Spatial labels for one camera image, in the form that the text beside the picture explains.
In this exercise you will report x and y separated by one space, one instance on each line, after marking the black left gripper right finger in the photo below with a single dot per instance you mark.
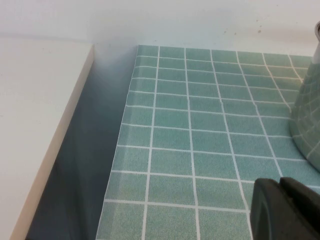
303 210

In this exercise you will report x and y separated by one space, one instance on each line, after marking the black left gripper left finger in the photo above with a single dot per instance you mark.
266 210

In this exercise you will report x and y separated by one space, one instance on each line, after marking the teal tile-pattern table mat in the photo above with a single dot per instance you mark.
190 140

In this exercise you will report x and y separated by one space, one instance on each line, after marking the white board beige edge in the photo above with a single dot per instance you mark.
32 105

